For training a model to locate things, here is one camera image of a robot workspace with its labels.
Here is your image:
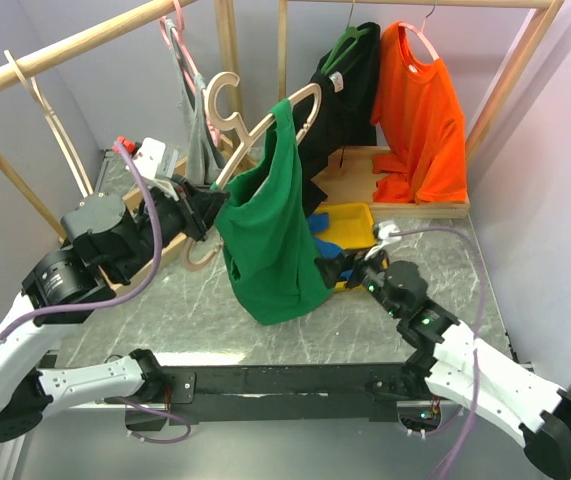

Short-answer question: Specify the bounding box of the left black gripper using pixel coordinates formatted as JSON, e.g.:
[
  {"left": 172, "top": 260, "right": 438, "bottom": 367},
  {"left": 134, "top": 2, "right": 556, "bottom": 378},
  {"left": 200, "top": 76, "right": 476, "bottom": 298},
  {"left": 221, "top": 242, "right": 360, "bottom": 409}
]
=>
[{"left": 113, "top": 171, "right": 231, "bottom": 281}]

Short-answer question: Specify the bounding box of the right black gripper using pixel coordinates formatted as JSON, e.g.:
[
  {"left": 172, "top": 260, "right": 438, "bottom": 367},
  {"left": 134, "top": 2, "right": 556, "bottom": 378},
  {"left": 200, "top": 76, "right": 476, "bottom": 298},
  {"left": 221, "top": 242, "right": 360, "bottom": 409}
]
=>
[{"left": 313, "top": 242, "right": 403, "bottom": 319}]

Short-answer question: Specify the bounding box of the wooden hanger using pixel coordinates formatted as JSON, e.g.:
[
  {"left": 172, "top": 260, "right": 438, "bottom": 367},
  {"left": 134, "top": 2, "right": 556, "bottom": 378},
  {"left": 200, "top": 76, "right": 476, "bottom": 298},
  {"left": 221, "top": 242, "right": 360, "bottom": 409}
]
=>
[
  {"left": 180, "top": 72, "right": 322, "bottom": 272},
  {"left": 4, "top": 50, "right": 93, "bottom": 198}
]

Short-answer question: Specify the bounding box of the green tank top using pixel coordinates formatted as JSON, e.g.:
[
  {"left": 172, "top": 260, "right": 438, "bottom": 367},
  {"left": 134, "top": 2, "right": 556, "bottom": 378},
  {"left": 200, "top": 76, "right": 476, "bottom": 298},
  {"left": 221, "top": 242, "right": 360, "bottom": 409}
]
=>
[{"left": 215, "top": 100, "right": 332, "bottom": 326}]

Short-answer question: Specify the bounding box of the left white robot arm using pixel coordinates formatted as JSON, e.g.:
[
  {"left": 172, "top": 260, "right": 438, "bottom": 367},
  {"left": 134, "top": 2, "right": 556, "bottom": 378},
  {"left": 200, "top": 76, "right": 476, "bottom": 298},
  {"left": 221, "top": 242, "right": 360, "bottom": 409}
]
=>
[{"left": 0, "top": 175, "right": 229, "bottom": 443}]

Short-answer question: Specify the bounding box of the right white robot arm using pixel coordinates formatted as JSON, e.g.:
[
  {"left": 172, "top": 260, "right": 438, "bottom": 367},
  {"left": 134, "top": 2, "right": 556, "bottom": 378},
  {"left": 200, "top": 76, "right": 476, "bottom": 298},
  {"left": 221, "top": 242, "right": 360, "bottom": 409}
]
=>
[{"left": 315, "top": 250, "right": 571, "bottom": 479}]

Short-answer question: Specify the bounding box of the grey tank top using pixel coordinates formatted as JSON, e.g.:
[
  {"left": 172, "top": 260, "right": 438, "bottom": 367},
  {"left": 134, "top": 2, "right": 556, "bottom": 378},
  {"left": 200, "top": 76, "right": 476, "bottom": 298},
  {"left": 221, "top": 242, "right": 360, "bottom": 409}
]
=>
[{"left": 162, "top": 17, "right": 229, "bottom": 189}]

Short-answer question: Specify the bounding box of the pink hanger left rack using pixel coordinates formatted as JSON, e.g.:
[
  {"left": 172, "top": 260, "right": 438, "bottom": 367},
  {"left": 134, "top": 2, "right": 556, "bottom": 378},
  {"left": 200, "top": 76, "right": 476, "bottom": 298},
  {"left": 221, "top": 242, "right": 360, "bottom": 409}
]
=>
[{"left": 158, "top": 1, "right": 221, "bottom": 150}]

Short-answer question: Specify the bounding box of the pink hanger rack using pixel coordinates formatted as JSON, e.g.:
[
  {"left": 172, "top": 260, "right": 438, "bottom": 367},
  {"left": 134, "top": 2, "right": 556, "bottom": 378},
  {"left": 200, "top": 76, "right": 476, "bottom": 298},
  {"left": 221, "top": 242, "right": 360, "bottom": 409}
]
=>
[
  {"left": 399, "top": 0, "right": 440, "bottom": 61},
  {"left": 158, "top": 1, "right": 221, "bottom": 150}
]

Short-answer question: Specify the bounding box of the green hanger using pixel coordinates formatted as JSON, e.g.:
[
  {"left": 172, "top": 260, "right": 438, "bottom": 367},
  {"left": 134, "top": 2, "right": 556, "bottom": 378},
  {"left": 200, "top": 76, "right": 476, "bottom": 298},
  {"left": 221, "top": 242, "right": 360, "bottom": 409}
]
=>
[{"left": 320, "top": 1, "right": 371, "bottom": 75}]

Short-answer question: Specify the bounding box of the pink hanger right rack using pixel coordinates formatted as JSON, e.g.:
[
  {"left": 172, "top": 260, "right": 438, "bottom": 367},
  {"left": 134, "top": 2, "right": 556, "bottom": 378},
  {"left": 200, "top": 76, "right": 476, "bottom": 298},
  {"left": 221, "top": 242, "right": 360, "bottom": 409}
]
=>
[{"left": 399, "top": 0, "right": 440, "bottom": 61}]

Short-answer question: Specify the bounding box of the yellow plastic tray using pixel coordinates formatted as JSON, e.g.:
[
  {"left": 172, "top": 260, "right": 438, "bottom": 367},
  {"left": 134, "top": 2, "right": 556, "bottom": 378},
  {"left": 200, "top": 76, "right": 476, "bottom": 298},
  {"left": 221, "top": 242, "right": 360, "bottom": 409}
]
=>
[{"left": 307, "top": 203, "right": 376, "bottom": 292}]

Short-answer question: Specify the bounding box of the blue garment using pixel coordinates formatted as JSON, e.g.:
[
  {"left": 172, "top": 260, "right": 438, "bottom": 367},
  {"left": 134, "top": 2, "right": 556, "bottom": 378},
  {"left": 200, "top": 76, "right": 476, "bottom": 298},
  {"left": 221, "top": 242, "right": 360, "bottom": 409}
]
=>
[{"left": 307, "top": 212, "right": 354, "bottom": 284}]

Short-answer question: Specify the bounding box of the right wooden clothes rack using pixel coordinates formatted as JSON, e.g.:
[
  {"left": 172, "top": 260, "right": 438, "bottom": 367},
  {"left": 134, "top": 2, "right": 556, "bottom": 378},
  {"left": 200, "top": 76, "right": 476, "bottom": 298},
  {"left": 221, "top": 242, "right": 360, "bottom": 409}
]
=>
[{"left": 271, "top": 0, "right": 566, "bottom": 219}]

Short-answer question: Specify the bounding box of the wooden clothes rack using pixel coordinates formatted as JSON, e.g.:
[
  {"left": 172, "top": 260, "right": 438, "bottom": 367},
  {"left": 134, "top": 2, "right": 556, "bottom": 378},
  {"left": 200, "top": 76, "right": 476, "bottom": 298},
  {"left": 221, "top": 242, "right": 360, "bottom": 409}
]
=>
[
  {"left": 271, "top": 0, "right": 566, "bottom": 219},
  {"left": 0, "top": 1, "right": 239, "bottom": 238}
]

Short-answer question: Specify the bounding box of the orange t-shirt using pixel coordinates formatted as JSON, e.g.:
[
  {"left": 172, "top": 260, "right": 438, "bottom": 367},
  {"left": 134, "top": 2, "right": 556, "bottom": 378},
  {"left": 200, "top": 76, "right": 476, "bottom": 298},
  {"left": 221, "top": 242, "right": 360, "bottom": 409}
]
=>
[{"left": 370, "top": 22, "right": 468, "bottom": 204}]

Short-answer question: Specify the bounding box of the black t-shirt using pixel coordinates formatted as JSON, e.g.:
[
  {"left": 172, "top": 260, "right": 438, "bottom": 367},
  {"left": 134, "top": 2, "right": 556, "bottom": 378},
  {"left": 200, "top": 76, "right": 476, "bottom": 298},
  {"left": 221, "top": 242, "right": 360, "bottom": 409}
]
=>
[{"left": 298, "top": 22, "right": 381, "bottom": 216}]

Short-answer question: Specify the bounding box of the left wooden clothes rack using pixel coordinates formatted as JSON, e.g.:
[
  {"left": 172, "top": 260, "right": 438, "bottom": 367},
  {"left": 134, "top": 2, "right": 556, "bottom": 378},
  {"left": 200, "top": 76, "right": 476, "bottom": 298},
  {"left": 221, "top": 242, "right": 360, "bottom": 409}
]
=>
[{"left": 0, "top": 1, "right": 239, "bottom": 238}]

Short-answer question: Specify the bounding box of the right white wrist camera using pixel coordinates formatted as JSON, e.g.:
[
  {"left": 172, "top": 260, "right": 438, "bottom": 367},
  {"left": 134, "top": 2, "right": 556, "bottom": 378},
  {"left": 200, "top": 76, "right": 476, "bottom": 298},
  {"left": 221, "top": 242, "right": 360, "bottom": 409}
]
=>
[{"left": 365, "top": 220, "right": 402, "bottom": 259}]

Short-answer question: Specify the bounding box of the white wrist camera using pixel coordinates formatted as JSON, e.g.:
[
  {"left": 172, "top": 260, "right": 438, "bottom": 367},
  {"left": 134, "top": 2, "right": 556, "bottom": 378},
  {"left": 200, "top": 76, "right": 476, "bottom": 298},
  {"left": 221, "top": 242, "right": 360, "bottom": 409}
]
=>
[
  {"left": 112, "top": 137, "right": 180, "bottom": 200},
  {"left": 365, "top": 220, "right": 402, "bottom": 259}
]

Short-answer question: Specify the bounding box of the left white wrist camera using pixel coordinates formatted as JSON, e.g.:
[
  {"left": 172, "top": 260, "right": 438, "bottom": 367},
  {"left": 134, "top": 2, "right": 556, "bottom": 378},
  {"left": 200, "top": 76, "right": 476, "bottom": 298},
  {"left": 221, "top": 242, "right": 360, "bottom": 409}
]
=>
[{"left": 112, "top": 137, "right": 180, "bottom": 200}]

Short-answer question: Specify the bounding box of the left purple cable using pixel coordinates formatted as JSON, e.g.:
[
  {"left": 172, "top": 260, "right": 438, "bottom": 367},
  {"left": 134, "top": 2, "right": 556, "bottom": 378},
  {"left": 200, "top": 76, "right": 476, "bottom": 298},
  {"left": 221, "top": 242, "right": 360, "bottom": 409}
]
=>
[{"left": 0, "top": 142, "right": 194, "bottom": 454}]

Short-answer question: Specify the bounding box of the purple cable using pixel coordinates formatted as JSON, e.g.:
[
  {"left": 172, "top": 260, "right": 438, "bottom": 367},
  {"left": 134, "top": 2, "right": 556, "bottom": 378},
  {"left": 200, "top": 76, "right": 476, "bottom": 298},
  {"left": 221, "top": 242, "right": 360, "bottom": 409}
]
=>
[
  {"left": 0, "top": 142, "right": 194, "bottom": 454},
  {"left": 389, "top": 225, "right": 489, "bottom": 480}
]

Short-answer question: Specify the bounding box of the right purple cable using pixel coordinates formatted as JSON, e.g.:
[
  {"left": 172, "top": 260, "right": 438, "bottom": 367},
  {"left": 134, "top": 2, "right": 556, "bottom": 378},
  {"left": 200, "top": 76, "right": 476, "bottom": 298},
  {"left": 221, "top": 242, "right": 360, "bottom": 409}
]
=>
[{"left": 389, "top": 225, "right": 489, "bottom": 480}]

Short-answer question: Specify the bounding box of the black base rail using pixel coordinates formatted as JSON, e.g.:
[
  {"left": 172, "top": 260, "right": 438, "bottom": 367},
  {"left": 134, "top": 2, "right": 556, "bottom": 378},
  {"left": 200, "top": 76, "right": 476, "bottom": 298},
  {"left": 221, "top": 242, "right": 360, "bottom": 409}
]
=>
[{"left": 138, "top": 362, "right": 460, "bottom": 435}]

